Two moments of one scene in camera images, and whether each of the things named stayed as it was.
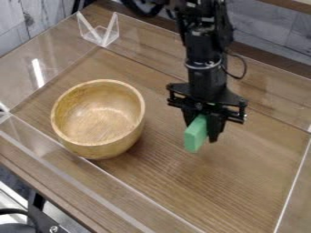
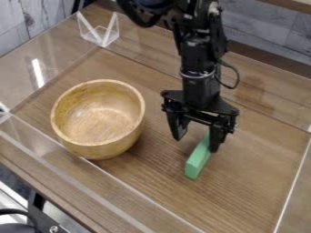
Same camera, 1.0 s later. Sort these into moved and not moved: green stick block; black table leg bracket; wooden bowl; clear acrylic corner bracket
Moved: green stick block
Not moved: wooden bowl; black table leg bracket; clear acrylic corner bracket
